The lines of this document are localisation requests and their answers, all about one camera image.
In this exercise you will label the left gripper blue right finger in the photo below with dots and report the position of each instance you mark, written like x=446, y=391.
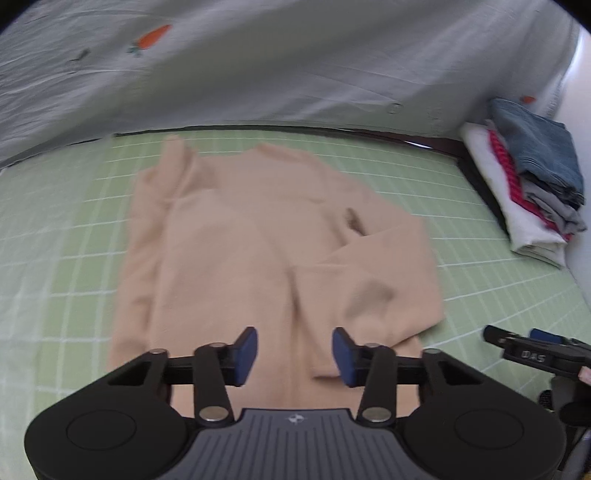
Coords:
x=374, y=368

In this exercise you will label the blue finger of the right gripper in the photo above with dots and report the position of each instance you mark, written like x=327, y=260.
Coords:
x=547, y=335
x=497, y=336

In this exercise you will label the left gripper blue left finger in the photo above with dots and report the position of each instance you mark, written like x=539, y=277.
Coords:
x=217, y=366

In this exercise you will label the beige long sleeve shirt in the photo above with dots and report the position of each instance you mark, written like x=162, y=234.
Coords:
x=274, y=239

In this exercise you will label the folded white garment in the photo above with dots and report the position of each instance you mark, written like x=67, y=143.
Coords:
x=528, y=232

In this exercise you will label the folded grey garment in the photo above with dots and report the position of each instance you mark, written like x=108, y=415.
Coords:
x=566, y=218

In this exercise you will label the folded red striped garment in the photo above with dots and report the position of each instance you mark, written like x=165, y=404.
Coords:
x=514, y=184

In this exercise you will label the folded blue jeans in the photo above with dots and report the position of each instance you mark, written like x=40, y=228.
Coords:
x=542, y=149

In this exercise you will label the green grid bed sheet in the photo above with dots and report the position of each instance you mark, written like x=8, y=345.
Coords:
x=63, y=238

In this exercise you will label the grey printed bed sheet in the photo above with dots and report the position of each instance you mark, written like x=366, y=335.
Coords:
x=72, y=71

